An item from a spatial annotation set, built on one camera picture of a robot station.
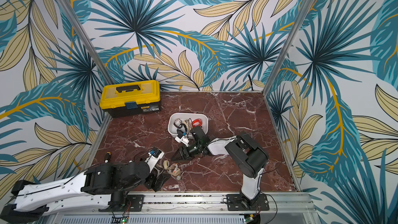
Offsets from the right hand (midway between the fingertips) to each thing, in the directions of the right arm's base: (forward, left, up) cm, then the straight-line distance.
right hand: (174, 160), depth 80 cm
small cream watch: (-1, +5, -2) cm, 5 cm away
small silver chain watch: (-7, -2, -6) cm, 9 cm away
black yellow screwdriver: (+5, +38, -4) cm, 39 cm away
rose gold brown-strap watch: (+26, 0, -5) cm, 27 cm away
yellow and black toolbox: (+34, +28, +11) cm, 46 cm away
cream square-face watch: (+24, -7, -2) cm, 25 cm away
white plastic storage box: (+21, +4, -5) cm, 22 cm away
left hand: (-9, +4, +9) cm, 14 cm away
